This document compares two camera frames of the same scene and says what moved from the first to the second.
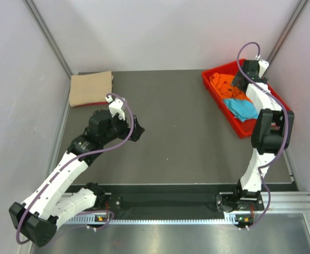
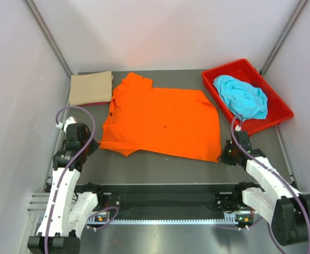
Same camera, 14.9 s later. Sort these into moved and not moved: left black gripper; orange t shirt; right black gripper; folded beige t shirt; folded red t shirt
Moved: right black gripper; orange t shirt; left black gripper
Not moved: folded beige t shirt; folded red t shirt
